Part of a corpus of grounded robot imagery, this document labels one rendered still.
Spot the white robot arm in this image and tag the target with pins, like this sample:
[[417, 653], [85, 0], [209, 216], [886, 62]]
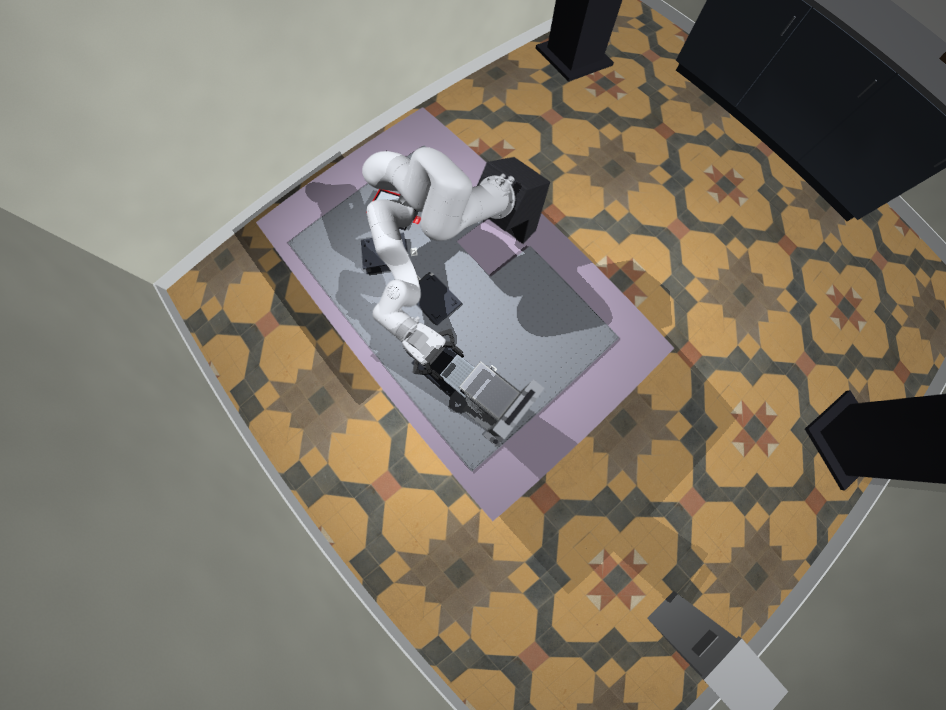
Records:
[[433, 184]]

